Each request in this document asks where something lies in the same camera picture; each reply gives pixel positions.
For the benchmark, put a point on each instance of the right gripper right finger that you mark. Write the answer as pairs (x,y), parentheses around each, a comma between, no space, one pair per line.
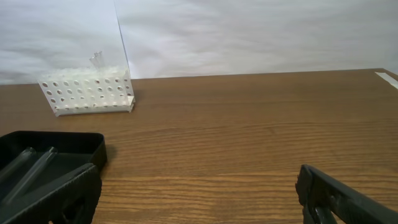
(342,205)

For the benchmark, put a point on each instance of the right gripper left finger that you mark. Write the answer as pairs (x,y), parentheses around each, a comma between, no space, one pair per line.
(62,199)

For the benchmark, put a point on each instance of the clear test tube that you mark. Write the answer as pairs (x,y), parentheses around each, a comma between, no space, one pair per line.
(18,161)
(34,171)
(98,60)

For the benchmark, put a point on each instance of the black tray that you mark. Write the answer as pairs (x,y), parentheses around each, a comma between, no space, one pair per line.
(62,140)

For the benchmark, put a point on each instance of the white test tube rack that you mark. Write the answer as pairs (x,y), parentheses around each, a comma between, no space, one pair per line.
(87,93)

